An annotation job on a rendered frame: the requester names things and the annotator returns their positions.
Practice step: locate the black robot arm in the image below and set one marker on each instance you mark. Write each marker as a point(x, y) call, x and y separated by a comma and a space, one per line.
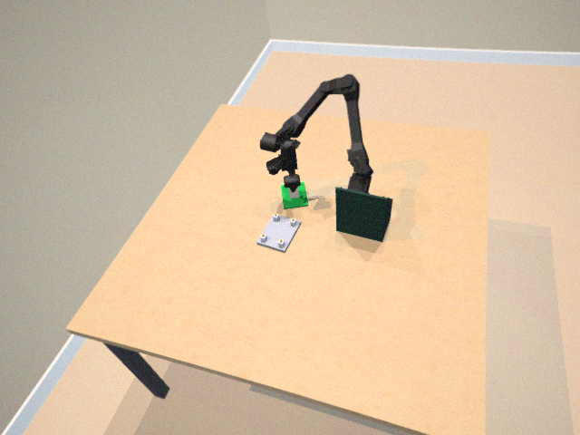
point(349, 87)

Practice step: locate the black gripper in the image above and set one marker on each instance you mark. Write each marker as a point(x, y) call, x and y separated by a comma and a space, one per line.
point(292, 180)

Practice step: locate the green board with grey handle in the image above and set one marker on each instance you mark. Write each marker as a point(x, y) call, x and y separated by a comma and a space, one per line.
point(294, 199)

